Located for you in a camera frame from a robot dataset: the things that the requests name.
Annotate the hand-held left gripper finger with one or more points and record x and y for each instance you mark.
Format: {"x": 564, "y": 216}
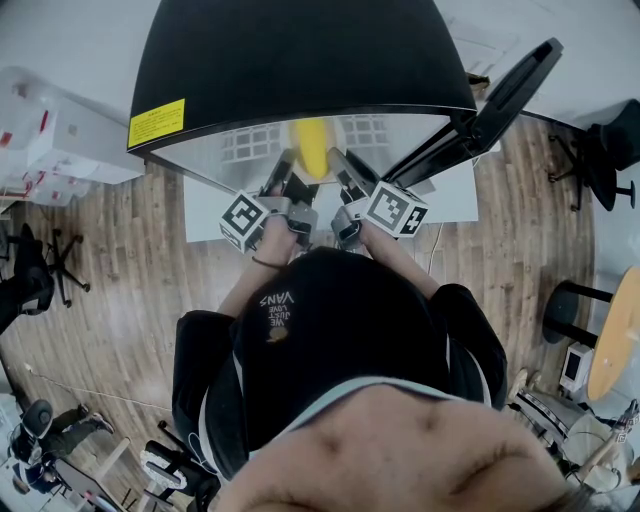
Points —
{"x": 279, "y": 175}

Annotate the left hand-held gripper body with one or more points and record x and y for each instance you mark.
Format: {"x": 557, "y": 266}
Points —
{"x": 245, "y": 220}

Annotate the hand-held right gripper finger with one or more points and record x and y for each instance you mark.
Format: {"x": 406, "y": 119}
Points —
{"x": 352, "y": 167}

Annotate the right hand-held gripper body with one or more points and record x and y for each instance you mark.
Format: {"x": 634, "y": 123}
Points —
{"x": 395, "y": 210}

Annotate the yellow corn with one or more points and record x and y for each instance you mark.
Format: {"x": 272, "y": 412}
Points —
{"x": 312, "y": 145}

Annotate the black mini fridge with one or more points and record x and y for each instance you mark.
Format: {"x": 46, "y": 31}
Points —
{"x": 300, "y": 60}

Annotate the person's right forearm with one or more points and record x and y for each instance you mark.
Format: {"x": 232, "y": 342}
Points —
{"x": 395, "y": 260}

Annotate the person's left forearm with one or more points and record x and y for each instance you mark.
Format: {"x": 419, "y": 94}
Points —
{"x": 272, "y": 250}

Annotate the large white table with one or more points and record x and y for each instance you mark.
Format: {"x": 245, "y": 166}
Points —
{"x": 210, "y": 220}

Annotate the person in face mask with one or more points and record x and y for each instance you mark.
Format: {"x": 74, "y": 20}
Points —
{"x": 345, "y": 330}

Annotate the white cardboard box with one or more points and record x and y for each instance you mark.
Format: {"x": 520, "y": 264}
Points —
{"x": 85, "y": 145}

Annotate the clear plastic storage bin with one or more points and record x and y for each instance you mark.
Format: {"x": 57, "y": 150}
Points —
{"x": 45, "y": 185}
{"x": 25, "y": 105}

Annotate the black office chair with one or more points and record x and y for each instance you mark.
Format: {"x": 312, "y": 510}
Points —
{"x": 605, "y": 155}
{"x": 30, "y": 285}

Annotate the small white screen device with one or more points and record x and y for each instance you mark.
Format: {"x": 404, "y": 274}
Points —
{"x": 575, "y": 367}

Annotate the person's head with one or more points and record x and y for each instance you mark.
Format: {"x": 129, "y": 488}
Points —
{"x": 400, "y": 460}

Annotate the round wooden table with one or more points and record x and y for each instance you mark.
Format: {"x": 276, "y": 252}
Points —
{"x": 620, "y": 335}

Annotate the black chair with patterned cushion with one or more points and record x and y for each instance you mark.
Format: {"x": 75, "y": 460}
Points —
{"x": 165, "y": 470}

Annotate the dark desk with wooden leg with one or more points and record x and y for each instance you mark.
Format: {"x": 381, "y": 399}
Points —
{"x": 80, "y": 485}

